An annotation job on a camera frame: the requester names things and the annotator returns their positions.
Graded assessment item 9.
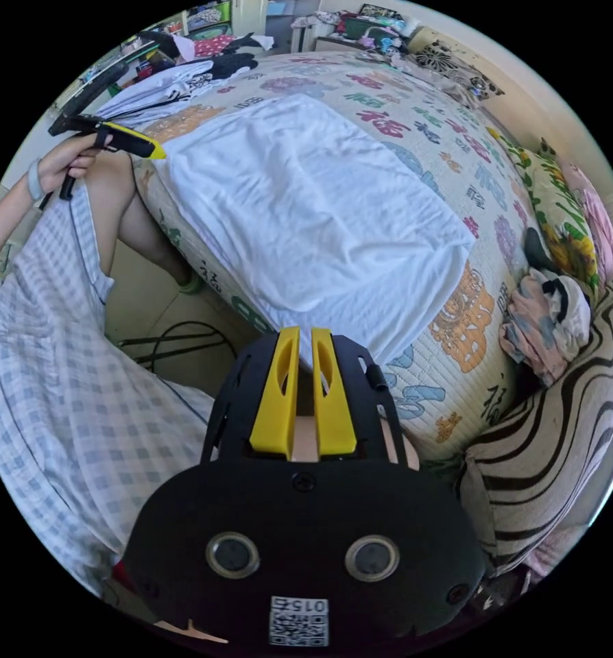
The person's left hand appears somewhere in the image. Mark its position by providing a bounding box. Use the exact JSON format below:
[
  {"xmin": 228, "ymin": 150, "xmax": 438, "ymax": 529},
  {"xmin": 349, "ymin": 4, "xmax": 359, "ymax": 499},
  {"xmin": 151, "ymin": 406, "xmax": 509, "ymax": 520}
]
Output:
[{"xmin": 38, "ymin": 130, "xmax": 115, "ymax": 197}]

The black and white floral pillow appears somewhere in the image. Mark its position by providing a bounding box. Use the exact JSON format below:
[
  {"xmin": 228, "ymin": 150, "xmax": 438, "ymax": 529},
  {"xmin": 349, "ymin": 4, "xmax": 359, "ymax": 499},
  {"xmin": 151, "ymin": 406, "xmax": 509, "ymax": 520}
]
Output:
[{"xmin": 411, "ymin": 40, "xmax": 507, "ymax": 106}]

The bed with printed mat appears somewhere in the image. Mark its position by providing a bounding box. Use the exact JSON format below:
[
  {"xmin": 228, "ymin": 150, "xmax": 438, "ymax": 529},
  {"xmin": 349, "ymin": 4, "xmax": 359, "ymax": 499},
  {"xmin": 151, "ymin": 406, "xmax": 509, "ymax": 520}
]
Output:
[{"xmin": 129, "ymin": 49, "xmax": 613, "ymax": 463}]

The white t-shirt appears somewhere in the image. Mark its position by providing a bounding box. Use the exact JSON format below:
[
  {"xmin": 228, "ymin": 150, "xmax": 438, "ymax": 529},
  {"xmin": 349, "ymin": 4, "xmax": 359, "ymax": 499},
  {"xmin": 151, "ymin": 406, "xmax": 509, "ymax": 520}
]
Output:
[{"xmin": 164, "ymin": 92, "xmax": 478, "ymax": 367}]

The pile of clothes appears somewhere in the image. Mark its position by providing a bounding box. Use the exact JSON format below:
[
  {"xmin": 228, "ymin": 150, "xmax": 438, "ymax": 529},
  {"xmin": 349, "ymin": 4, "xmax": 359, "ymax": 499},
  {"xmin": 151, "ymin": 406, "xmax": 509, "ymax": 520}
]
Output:
[
  {"xmin": 94, "ymin": 50, "xmax": 260, "ymax": 125},
  {"xmin": 498, "ymin": 226, "xmax": 594, "ymax": 387}
]

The person's left forearm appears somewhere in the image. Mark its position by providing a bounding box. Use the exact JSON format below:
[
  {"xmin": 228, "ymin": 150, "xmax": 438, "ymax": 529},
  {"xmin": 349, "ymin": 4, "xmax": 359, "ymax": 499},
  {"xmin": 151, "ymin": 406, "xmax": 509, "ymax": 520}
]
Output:
[{"xmin": 0, "ymin": 158, "xmax": 48, "ymax": 268}]

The black cable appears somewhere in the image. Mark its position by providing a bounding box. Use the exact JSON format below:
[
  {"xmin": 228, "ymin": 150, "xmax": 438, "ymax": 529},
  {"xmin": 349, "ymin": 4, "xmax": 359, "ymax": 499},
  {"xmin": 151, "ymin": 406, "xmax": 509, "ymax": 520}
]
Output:
[{"xmin": 115, "ymin": 320, "xmax": 238, "ymax": 372}]

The person's right hand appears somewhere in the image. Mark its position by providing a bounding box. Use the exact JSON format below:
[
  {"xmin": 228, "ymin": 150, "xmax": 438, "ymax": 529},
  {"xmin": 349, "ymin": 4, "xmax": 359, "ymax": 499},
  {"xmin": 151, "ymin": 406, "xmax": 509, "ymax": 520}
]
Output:
[{"xmin": 152, "ymin": 616, "xmax": 230, "ymax": 645}]

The striped rolled blanket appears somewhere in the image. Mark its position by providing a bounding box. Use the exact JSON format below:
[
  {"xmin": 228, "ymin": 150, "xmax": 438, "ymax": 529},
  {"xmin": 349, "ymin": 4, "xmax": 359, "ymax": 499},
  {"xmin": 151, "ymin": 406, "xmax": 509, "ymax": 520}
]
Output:
[{"xmin": 459, "ymin": 277, "xmax": 613, "ymax": 579}]

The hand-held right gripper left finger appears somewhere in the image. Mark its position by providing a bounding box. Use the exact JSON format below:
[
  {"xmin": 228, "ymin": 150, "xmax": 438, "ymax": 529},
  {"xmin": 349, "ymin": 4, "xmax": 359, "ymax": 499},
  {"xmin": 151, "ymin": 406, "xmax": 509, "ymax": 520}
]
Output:
[{"xmin": 249, "ymin": 326, "xmax": 301, "ymax": 461}]

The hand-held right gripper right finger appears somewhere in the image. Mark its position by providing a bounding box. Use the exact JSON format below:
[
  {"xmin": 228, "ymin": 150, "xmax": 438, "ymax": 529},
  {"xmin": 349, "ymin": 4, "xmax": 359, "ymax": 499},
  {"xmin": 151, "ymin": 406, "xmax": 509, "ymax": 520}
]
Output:
[{"xmin": 311, "ymin": 326, "xmax": 359, "ymax": 460}]

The sunflower print pillow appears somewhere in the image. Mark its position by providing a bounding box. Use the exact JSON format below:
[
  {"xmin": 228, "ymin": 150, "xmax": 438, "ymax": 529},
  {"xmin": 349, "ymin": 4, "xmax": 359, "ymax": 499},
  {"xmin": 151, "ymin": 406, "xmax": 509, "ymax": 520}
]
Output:
[{"xmin": 489, "ymin": 127, "xmax": 601, "ymax": 291}]

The pink floral quilt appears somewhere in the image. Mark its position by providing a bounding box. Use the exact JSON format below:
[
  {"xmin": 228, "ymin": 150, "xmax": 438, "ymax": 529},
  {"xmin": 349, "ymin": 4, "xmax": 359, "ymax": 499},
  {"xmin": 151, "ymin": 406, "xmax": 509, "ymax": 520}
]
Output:
[{"xmin": 561, "ymin": 162, "xmax": 613, "ymax": 294}]

